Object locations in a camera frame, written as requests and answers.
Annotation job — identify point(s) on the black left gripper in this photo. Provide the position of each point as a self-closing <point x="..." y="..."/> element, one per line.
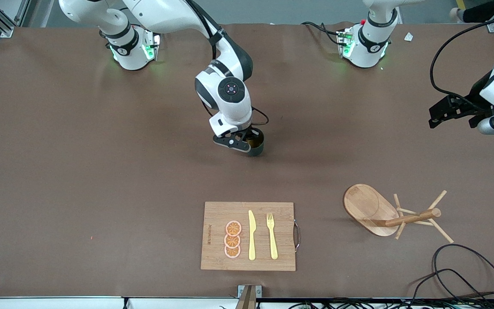
<point x="475" y="101"/>

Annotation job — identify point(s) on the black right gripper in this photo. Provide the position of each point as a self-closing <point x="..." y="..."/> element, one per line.
<point x="249" y="133"/>

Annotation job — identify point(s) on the teal ceramic mug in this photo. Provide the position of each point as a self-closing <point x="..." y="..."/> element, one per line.
<point x="256" y="150"/>

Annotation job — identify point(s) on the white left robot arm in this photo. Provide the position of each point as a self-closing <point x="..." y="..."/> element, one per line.
<point x="367" y="47"/>

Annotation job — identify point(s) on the wooden mug rack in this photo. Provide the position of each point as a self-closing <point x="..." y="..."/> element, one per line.
<point x="365" y="206"/>

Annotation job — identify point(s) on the orange slice toy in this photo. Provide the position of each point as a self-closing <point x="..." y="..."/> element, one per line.
<point x="233" y="228"/>
<point x="232" y="252"/>
<point x="232" y="241"/>

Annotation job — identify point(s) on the small white paper scrap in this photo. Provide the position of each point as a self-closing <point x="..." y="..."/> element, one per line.
<point x="408" y="37"/>

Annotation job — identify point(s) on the person in dark clothing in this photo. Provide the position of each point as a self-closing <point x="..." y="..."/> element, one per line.
<point x="483" y="15"/>

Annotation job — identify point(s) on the yellow plastic knife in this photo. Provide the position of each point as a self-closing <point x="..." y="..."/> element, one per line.
<point x="252" y="240"/>

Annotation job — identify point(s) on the yellow plastic fork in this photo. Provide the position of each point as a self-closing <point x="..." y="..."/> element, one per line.
<point x="272" y="244"/>

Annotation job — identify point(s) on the wooden cutting board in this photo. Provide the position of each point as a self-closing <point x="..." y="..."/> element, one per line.
<point x="217" y="257"/>

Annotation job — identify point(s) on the brown table cover mat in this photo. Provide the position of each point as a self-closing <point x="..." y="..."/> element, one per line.
<point x="101" y="171"/>

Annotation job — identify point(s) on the metal table edge bracket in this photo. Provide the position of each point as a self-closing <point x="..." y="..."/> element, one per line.
<point x="249" y="296"/>

